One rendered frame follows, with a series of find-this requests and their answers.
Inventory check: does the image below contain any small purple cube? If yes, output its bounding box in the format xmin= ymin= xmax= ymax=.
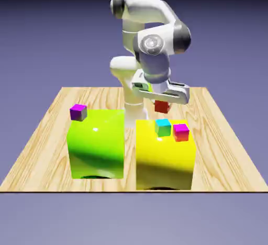
xmin=69 ymin=104 xmax=88 ymax=122

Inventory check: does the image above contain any large lime green box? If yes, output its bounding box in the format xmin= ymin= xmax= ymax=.
xmin=66 ymin=109 xmax=126 ymax=180

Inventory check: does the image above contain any small magenta cube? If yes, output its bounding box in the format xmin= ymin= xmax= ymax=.
xmin=173 ymin=124 xmax=190 ymax=142

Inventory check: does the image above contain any small red cube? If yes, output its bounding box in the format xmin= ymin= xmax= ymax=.
xmin=154 ymin=100 xmax=171 ymax=114

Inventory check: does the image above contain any large yellow box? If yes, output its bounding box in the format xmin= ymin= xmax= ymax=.
xmin=136 ymin=119 xmax=197 ymax=191

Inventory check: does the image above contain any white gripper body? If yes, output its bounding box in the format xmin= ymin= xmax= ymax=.
xmin=131 ymin=81 xmax=191 ymax=105

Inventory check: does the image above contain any small cyan cube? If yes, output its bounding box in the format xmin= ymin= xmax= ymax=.
xmin=154 ymin=118 xmax=172 ymax=137

